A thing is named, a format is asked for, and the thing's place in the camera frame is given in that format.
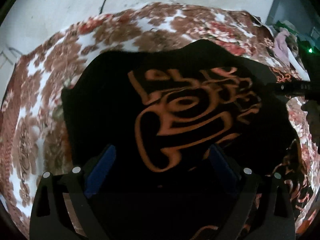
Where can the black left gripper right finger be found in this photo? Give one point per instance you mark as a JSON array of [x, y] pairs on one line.
[[251, 198]]

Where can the brown floral blanket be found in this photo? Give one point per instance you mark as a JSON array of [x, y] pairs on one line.
[[34, 137]]

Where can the pile of clothes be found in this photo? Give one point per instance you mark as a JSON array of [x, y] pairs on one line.
[[285, 46]]

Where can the black garment with orange print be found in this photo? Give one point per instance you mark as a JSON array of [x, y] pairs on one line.
[[162, 112]]

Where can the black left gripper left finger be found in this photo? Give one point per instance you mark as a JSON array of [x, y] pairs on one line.
[[61, 208]]

